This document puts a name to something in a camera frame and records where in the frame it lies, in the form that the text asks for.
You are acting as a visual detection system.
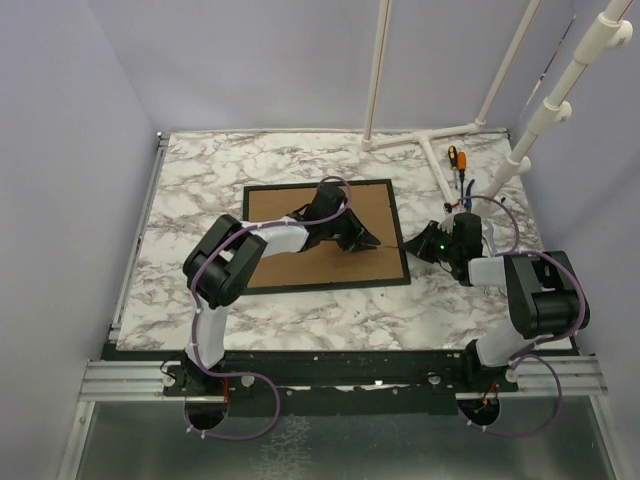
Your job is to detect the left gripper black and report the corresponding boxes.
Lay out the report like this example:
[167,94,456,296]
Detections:
[323,207,382,253]

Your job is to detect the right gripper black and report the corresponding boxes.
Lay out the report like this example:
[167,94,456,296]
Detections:
[400,221,459,264]

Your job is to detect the black picture frame brown backing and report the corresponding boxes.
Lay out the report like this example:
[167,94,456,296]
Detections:
[242,177,412,294]

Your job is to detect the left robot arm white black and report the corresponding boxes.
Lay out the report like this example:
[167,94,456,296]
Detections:
[182,176,381,395]

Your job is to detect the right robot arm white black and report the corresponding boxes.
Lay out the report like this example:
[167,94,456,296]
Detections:
[402,213,590,391]

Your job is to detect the silver wrench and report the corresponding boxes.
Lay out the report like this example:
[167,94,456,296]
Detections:
[482,223,497,256]

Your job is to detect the white PVC pipe stand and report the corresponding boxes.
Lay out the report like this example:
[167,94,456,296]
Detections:
[361,0,542,203]

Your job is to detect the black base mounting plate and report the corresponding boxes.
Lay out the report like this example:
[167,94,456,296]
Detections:
[163,350,518,417]

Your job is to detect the white PVC jointed pole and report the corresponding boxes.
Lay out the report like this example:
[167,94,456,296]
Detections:
[472,0,633,217]

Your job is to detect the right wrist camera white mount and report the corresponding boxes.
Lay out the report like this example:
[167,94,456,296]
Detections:
[438,201,461,234]

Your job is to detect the blue handle pliers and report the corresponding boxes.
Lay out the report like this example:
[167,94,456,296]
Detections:
[462,179,475,197]

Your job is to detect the orange handle screwdriver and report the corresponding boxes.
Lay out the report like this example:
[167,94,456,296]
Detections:
[456,151,467,192]

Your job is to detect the aluminium rail left edge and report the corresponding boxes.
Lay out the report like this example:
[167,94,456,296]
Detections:
[109,132,171,331]

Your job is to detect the aluminium front extrusion rail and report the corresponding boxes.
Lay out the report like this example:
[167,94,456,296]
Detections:
[79,356,608,402]

